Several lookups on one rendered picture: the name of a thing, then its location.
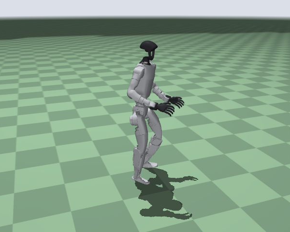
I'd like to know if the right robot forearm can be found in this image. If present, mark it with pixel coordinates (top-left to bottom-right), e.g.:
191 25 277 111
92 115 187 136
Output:
129 90 156 108

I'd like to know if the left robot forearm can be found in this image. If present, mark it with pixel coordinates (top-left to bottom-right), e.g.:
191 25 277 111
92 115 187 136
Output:
152 85 169 102

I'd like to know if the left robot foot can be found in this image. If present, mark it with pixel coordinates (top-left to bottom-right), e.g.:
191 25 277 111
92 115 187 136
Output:
143 161 158 168

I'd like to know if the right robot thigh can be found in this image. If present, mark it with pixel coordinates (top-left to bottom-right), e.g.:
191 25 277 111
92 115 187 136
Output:
130 111 148 155

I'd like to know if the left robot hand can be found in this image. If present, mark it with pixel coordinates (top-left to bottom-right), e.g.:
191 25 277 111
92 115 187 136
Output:
165 95 184 109

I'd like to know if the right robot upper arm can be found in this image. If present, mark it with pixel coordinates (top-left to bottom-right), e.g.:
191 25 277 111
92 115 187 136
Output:
127 66 145 99

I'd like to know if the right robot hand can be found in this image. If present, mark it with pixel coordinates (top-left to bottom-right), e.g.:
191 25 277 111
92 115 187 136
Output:
149 102 174 116

